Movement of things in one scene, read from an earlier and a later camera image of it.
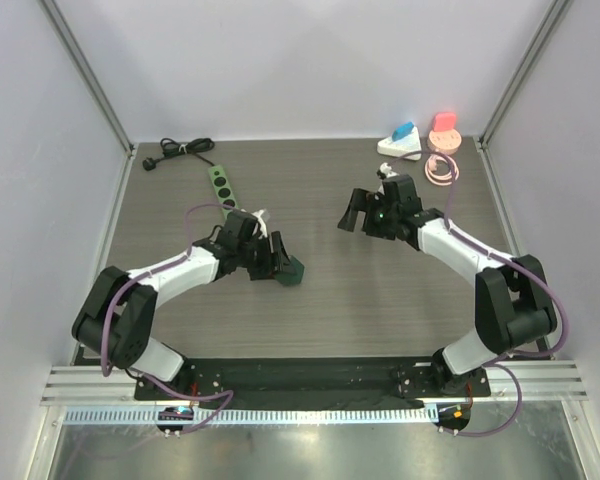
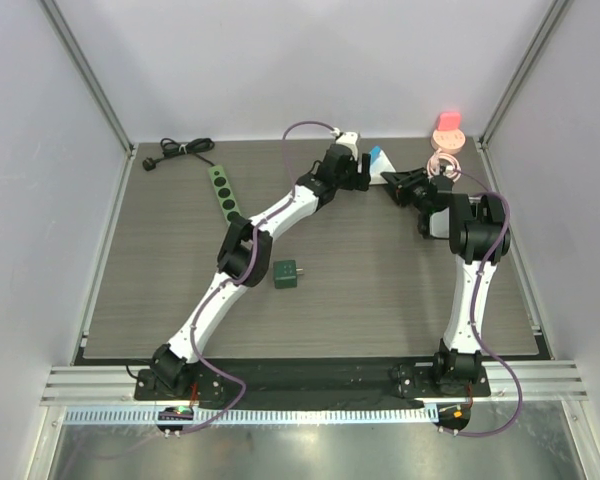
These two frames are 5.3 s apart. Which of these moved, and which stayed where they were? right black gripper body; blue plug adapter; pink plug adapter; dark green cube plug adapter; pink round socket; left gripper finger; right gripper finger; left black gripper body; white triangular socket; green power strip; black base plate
Moved: right black gripper body; right gripper finger; pink plug adapter; blue plug adapter; left black gripper body; left gripper finger; white triangular socket
Stayed: dark green cube plug adapter; pink round socket; green power strip; black base plate
